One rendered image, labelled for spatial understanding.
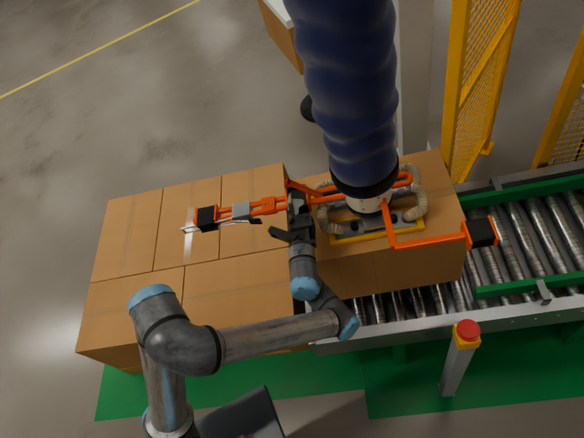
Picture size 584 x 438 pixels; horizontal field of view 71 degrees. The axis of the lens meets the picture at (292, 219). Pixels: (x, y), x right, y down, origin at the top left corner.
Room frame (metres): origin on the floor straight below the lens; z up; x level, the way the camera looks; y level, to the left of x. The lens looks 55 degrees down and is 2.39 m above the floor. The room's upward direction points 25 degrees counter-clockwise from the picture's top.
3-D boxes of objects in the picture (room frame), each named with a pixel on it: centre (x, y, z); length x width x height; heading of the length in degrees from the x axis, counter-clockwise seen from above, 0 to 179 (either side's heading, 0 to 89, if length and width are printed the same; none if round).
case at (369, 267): (0.83, -0.30, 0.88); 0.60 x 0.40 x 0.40; 74
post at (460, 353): (0.29, -0.36, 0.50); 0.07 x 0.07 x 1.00; 73
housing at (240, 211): (0.96, 0.16, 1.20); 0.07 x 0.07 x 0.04; 73
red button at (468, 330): (0.29, -0.36, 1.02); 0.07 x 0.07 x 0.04
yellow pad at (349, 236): (0.74, -0.26, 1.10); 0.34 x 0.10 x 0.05; 73
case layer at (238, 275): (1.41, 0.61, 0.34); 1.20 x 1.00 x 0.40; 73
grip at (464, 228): (0.49, -0.50, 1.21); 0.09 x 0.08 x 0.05; 163
